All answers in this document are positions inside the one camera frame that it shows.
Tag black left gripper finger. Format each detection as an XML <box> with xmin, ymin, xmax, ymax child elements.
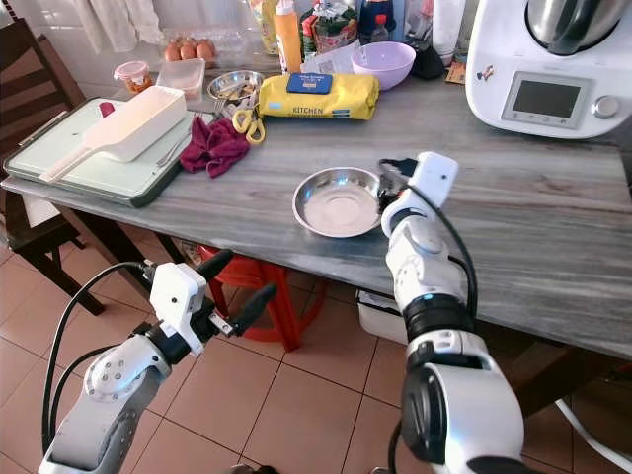
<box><xmin>191</xmin><ymin>249</ymin><xmax>234</xmax><ymax>278</ymax></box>
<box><xmin>231</xmin><ymin>283</ymin><xmax>278</xmax><ymax>335</ymax></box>

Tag stainless steel plate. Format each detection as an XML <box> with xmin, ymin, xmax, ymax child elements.
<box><xmin>292</xmin><ymin>167</ymin><xmax>386</xmax><ymax>239</ymax></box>

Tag red plastic stool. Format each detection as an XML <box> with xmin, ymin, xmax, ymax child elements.
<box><xmin>188</xmin><ymin>245</ymin><xmax>302</xmax><ymax>352</ymax></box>

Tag wooden table with grey top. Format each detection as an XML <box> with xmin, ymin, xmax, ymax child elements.
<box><xmin>0</xmin><ymin>59</ymin><xmax>632</xmax><ymax>416</ymax></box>

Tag yellow kitchen package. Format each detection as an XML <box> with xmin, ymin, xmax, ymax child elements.
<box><xmin>257</xmin><ymin>71</ymin><xmax>380</xmax><ymax>121</ymax></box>

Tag maroon cloth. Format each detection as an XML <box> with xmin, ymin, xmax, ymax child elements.
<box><xmin>180</xmin><ymin>116</ymin><xmax>251</xmax><ymax>179</ymax></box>

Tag lilac plastic bowl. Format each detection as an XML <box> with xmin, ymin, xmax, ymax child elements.
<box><xmin>351</xmin><ymin>41</ymin><xmax>417</xmax><ymax>90</ymax></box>

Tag white storage box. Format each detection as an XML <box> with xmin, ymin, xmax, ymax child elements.
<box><xmin>355</xmin><ymin>288</ymin><xmax>411</xmax><ymax>345</ymax></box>

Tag small black item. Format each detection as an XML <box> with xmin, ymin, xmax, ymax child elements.
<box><xmin>413</xmin><ymin>44</ymin><xmax>448</xmax><ymax>80</ymax></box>

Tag pale green tray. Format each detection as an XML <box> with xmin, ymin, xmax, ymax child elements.
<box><xmin>5</xmin><ymin>97</ymin><xmax>208</xmax><ymax>208</ymax></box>

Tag green food package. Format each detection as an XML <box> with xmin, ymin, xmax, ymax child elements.
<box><xmin>304</xmin><ymin>0</ymin><xmax>359</xmax><ymax>52</ymax></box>

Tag white plastic bottle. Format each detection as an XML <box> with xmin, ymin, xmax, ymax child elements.
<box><xmin>433</xmin><ymin>0</ymin><xmax>467</xmax><ymax>60</ymax></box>

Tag small steel bowl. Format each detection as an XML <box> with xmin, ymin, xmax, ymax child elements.
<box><xmin>207</xmin><ymin>70</ymin><xmax>266</xmax><ymax>110</ymax></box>

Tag orange sauce bottle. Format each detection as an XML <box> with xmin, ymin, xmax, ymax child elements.
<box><xmin>275</xmin><ymin>0</ymin><xmax>303</xmax><ymax>73</ymax></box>

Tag white kitchen appliance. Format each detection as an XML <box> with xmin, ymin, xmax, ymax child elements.
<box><xmin>466</xmin><ymin>0</ymin><xmax>632</xmax><ymax>139</ymax></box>

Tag clear plastic container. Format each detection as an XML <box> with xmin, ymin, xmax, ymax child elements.
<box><xmin>156</xmin><ymin>57</ymin><xmax>206</xmax><ymax>98</ymax></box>

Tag small pink lidded container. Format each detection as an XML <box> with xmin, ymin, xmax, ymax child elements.
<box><xmin>114</xmin><ymin>61</ymin><xmax>152</xmax><ymax>95</ymax></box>

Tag dark wooden chair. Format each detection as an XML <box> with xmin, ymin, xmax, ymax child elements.
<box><xmin>0</xmin><ymin>20</ymin><xmax>105</xmax><ymax>317</ymax></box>

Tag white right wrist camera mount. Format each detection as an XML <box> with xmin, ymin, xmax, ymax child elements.
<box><xmin>403</xmin><ymin>151</ymin><xmax>460</xmax><ymax>213</ymax></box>

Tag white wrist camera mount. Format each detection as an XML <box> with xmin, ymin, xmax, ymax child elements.
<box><xmin>150</xmin><ymin>262</ymin><xmax>209</xmax><ymax>342</ymax></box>
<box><xmin>403</xmin><ymin>151</ymin><xmax>460</xmax><ymax>213</ymax></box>

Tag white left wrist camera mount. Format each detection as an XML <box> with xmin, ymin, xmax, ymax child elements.
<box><xmin>150</xmin><ymin>262</ymin><xmax>209</xmax><ymax>342</ymax></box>

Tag yellow handled scissors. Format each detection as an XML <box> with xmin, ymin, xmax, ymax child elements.
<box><xmin>232</xmin><ymin>106</ymin><xmax>268</xmax><ymax>146</ymax></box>

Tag short black left arm cable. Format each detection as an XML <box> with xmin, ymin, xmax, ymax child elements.
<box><xmin>51</xmin><ymin>343</ymin><xmax>129</xmax><ymax>440</ymax></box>

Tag white floor cable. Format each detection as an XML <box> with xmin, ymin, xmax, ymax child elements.
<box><xmin>553</xmin><ymin>395</ymin><xmax>632</xmax><ymax>457</ymax></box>

